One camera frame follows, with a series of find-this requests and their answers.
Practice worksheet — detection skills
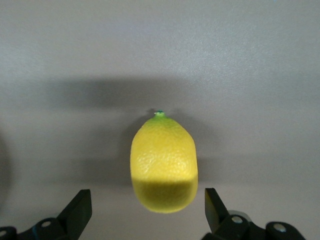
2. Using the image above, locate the yellow lemon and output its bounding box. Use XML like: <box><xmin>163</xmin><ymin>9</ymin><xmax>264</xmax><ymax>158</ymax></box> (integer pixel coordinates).
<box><xmin>129</xmin><ymin>110</ymin><xmax>199</xmax><ymax>214</ymax></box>

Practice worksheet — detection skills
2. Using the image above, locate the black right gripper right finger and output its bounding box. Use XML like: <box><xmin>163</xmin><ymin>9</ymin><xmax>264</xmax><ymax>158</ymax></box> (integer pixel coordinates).
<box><xmin>201</xmin><ymin>187</ymin><xmax>251</xmax><ymax>240</ymax></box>

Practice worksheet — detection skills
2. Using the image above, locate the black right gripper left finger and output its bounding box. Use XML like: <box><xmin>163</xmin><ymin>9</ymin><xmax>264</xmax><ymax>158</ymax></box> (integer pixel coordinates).
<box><xmin>31</xmin><ymin>189</ymin><xmax>93</xmax><ymax>240</ymax></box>

